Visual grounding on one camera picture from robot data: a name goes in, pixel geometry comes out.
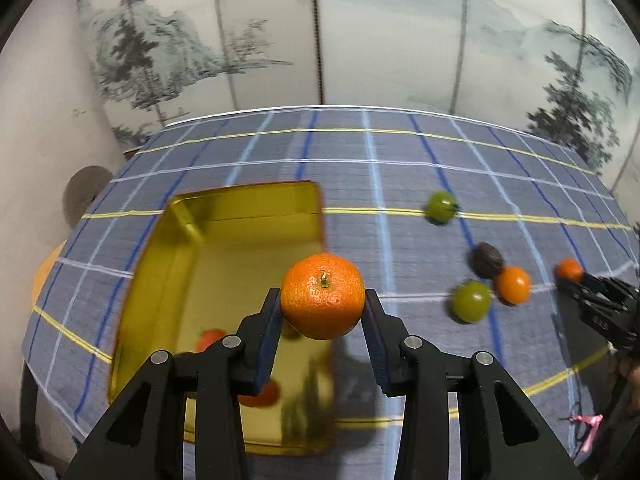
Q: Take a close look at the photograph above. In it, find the pink ribbon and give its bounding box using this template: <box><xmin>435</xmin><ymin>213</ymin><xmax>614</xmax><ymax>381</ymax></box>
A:
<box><xmin>570</xmin><ymin>412</ymin><xmax>603</xmax><ymax>453</ymax></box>

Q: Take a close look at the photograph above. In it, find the small dark passion fruit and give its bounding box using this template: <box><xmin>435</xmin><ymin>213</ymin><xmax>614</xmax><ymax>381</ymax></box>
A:
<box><xmin>467</xmin><ymin>241</ymin><xmax>505</xmax><ymax>280</ymax></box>

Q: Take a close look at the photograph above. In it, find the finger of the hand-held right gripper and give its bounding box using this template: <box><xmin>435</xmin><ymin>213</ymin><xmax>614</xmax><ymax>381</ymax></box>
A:
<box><xmin>581</xmin><ymin>273</ymin><xmax>640</xmax><ymax>307</ymax></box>
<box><xmin>556</xmin><ymin>278</ymin><xmax>609</xmax><ymax>334</ymax></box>

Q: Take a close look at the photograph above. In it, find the green tomato with stem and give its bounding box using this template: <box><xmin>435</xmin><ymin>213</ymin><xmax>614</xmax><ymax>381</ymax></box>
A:
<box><xmin>425</xmin><ymin>190</ymin><xmax>461</xmax><ymax>226</ymax></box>

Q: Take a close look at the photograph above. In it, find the blue plaid tablecloth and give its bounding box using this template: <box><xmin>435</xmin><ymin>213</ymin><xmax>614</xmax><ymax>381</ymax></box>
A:
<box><xmin>21</xmin><ymin>106</ymin><xmax>632</xmax><ymax>480</ymax></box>

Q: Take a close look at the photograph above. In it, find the black metal table leg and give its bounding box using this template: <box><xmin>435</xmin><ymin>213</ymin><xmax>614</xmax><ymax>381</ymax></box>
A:
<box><xmin>20</xmin><ymin>360</ymin><xmax>51</xmax><ymax>466</ymax></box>

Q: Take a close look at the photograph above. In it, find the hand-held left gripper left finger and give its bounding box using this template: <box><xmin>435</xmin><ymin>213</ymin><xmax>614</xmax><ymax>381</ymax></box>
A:
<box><xmin>75</xmin><ymin>287</ymin><xmax>282</xmax><ymax>480</ymax></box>

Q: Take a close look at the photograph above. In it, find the red and gold tin box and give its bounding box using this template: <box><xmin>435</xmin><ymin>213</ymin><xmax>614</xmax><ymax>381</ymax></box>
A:
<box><xmin>107</xmin><ymin>181</ymin><xmax>338</xmax><ymax>457</ymax></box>

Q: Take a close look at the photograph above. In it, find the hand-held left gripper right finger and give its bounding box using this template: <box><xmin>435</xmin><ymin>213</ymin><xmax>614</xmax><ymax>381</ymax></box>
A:
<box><xmin>363</xmin><ymin>288</ymin><xmax>583</xmax><ymax>480</ymax></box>

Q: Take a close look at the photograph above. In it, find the ink landscape folding screen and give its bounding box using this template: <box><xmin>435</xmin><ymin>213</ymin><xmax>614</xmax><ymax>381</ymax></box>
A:
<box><xmin>75</xmin><ymin>0</ymin><xmax>640</xmax><ymax>196</ymax></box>

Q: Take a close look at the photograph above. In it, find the orange mandarin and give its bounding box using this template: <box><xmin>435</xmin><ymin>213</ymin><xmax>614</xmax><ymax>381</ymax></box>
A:
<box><xmin>280</xmin><ymin>253</ymin><xmax>366</xmax><ymax>341</ymax></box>
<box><xmin>494</xmin><ymin>266</ymin><xmax>532</xmax><ymax>306</ymax></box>
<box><xmin>555</xmin><ymin>258</ymin><xmax>585</xmax><ymax>283</ymax></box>

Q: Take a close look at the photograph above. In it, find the tan round stool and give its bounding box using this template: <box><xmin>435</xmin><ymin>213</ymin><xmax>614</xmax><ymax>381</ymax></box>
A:
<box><xmin>31</xmin><ymin>240</ymin><xmax>68</xmax><ymax>311</ymax></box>

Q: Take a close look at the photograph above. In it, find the small red tomato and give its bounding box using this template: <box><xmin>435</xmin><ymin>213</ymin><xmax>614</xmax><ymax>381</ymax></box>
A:
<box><xmin>196</xmin><ymin>329</ymin><xmax>230</xmax><ymax>353</ymax></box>

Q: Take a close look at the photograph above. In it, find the large red tomato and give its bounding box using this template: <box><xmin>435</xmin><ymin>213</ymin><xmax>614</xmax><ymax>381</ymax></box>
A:
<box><xmin>239</xmin><ymin>379</ymin><xmax>281</xmax><ymax>408</ymax></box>

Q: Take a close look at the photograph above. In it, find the round grey-brown disc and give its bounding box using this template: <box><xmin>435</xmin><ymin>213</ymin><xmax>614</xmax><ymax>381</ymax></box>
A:
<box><xmin>62</xmin><ymin>165</ymin><xmax>115</xmax><ymax>226</ymax></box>

